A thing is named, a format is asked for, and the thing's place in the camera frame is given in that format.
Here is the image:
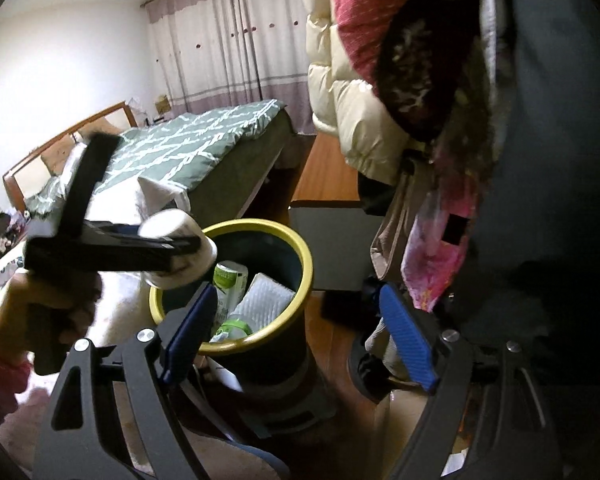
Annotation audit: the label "tan pillow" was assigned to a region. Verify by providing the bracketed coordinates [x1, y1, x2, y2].
[40, 130, 88, 178]

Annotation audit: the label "red dotted quilted jacket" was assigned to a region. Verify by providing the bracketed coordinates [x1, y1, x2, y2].
[320, 0, 431, 126]

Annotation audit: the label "green patterned quilt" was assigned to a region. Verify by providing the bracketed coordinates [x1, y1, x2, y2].
[25, 99, 286, 216]

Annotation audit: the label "dark floral garment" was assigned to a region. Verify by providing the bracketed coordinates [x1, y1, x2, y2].
[375, 0, 506, 141]

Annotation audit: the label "person's left forearm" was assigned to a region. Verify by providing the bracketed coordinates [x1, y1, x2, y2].
[0, 307, 33, 426]

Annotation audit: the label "cream down jacket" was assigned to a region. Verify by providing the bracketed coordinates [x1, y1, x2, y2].
[302, 0, 416, 186]

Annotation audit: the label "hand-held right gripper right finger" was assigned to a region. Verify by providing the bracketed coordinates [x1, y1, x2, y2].
[379, 282, 563, 480]

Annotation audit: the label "person's left hand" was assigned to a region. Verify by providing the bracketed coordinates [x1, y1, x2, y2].
[0, 270, 103, 367]

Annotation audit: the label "white and purple curtain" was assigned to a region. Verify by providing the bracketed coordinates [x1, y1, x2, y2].
[142, 0, 321, 116]

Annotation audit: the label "green and white carton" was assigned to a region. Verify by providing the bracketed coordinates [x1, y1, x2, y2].
[214, 260, 249, 321]

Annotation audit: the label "yellow rimmed blue trash bin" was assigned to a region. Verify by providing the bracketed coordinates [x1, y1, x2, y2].
[149, 219, 315, 403]

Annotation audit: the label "tan cardboard box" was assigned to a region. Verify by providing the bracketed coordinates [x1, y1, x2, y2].
[375, 387, 473, 480]

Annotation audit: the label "clear bottle with green label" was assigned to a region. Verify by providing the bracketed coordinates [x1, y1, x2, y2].
[211, 312, 253, 345]

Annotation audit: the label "white blanket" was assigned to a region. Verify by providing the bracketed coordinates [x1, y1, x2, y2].
[0, 180, 193, 356]

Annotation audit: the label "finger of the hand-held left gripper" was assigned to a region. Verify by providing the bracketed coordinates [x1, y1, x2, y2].
[80, 222, 202, 275]
[55, 132, 122, 238]

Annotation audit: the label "dark grey coat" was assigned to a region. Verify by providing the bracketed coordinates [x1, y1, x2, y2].
[475, 0, 600, 361]

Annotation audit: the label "dark patterned clutter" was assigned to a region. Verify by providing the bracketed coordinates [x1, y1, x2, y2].
[0, 210, 26, 261]

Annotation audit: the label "white quilted paper pack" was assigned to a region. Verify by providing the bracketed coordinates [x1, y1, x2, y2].
[232, 272, 297, 333]

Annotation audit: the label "beige handbag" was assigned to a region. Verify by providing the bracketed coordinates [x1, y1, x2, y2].
[370, 160, 431, 281]

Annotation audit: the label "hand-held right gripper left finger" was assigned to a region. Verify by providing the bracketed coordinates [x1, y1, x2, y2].
[32, 282, 220, 480]

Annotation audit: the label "white plastic bag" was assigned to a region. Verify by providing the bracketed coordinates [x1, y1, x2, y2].
[127, 97, 148, 126]

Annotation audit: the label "wooden bed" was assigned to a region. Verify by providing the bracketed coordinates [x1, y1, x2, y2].
[2, 100, 301, 221]

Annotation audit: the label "wooden topped white desk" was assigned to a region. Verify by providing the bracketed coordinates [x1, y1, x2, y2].
[287, 132, 381, 291]

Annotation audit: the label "pink floral cloth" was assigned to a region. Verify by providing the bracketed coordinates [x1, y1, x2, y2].
[402, 160, 481, 311]

